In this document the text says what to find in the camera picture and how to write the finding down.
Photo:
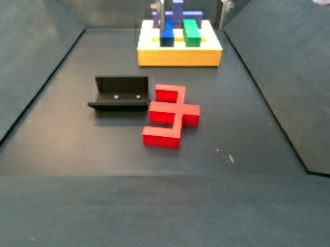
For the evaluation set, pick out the purple cross-shaped block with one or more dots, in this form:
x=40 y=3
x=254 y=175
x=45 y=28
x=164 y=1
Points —
x=178 y=14

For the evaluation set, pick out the yellow wooden base board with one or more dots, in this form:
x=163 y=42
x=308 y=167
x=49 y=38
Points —
x=180 y=55

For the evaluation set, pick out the blue rectangular bar block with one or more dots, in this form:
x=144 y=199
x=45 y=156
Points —
x=167 y=34

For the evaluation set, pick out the green rectangular bar block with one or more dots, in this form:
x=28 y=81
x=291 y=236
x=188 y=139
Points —
x=191 y=32

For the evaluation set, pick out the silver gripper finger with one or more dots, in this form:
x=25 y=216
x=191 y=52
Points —
x=158 y=7

